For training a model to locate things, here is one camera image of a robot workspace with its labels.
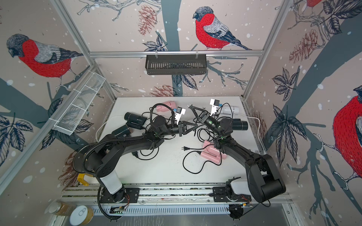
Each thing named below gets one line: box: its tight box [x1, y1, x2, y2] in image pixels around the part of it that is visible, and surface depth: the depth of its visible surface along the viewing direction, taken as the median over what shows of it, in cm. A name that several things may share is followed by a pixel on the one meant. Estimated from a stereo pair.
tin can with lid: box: [69, 205, 94, 226], surface depth 66 cm
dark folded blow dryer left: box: [123, 112, 148, 130], surface depth 103 cm
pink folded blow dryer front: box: [199, 139, 227, 164], surface depth 87 cm
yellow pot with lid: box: [77, 173, 94, 187], surface depth 72 cm
